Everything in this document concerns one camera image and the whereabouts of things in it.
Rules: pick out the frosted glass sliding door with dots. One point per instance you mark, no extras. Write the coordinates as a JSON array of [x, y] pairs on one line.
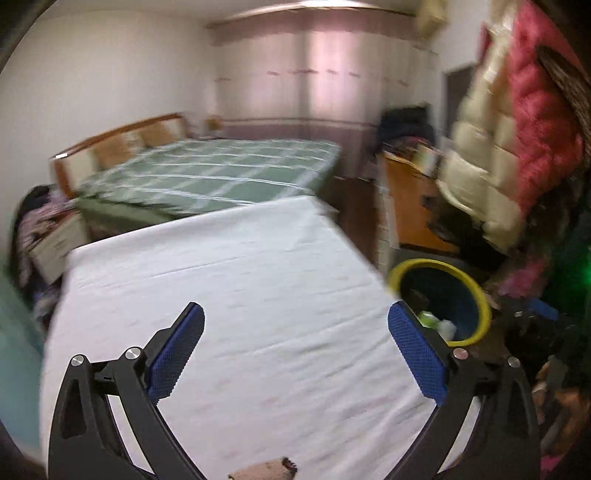
[[18, 369]]

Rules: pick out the dark jacket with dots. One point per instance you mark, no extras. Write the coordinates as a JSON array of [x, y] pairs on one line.
[[25, 277]]

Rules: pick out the dark clothes pile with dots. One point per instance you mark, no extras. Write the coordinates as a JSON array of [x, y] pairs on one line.
[[401, 127]]

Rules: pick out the white dotted tablecloth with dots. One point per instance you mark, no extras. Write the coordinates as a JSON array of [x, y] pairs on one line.
[[254, 300]]

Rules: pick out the wooden bed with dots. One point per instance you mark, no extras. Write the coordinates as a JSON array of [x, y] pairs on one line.
[[64, 175]]

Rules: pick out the black television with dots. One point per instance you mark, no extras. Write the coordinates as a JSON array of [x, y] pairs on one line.
[[459, 97]]

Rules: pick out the brown pillow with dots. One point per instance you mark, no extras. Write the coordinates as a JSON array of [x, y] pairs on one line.
[[111, 152], [158, 134]]

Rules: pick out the green plaid blanket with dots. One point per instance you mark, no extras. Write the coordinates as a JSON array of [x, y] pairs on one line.
[[221, 170]]

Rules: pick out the green white plastic bottle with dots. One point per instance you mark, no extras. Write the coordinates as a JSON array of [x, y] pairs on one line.
[[445, 330]]

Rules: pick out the green book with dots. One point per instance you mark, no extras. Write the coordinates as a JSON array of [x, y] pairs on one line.
[[428, 159]]

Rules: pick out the brown fuzzy cloth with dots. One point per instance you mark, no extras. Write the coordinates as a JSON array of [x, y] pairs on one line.
[[263, 470]]

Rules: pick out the beige air conditioner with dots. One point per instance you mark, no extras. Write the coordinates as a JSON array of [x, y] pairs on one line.
[[431, 16]]

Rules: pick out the wooden desk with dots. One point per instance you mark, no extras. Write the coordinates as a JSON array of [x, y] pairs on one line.
[[411, 212]]

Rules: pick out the pink white curtain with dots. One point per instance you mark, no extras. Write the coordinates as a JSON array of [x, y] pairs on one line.
[[323, 83]]

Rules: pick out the white nightstand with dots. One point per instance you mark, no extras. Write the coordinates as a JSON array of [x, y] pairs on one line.
[[60, 249]]

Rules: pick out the person's right hand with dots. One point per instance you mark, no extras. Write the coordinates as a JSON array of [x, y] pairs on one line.
[[572, 410]]

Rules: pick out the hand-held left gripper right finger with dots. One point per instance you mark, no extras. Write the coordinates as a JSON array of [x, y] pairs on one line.
[[418, 353]]

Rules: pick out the yellow-rimmed trash bin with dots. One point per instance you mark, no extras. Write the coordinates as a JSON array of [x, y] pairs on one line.
[[461, 295]]

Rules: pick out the cream puffer jacket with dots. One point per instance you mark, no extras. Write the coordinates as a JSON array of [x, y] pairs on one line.
[[485, 175]]

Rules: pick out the red puffer jacket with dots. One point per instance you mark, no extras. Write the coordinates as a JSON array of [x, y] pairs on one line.
[[540, 106]]

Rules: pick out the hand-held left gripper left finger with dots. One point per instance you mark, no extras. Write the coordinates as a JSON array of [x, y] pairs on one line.
[[178, 353]]

